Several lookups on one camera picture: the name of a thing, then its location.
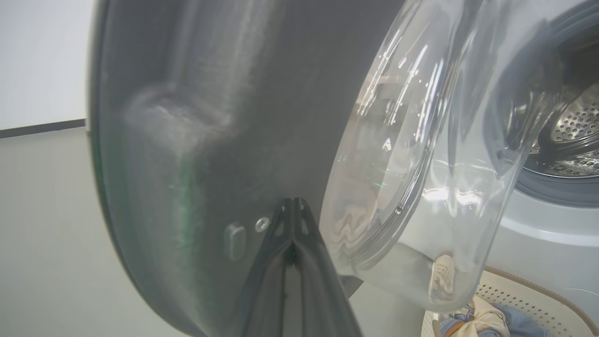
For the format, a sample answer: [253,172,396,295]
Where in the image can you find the blue and cream clothes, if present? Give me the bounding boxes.
[438,302,550,337]

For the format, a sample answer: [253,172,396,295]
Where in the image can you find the cream and blue clothing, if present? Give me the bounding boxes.
[433,295,511,337]

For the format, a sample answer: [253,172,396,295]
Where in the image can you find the cream perforated laundry basket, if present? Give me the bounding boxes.
[421,267,599,337]

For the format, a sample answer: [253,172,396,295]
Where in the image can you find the grey washing machine door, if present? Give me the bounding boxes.
[89,0,569,337]

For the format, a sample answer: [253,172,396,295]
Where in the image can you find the white front-load washing machine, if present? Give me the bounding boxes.
[468,0,599,323]

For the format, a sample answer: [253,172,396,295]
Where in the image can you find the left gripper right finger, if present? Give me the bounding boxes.
[294,198,363,337]

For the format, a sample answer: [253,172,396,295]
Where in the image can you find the stainless steel washing machine drum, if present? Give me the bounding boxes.
[524,84,599,176]

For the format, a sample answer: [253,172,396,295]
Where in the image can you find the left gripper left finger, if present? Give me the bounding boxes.
[239,198,294,337]

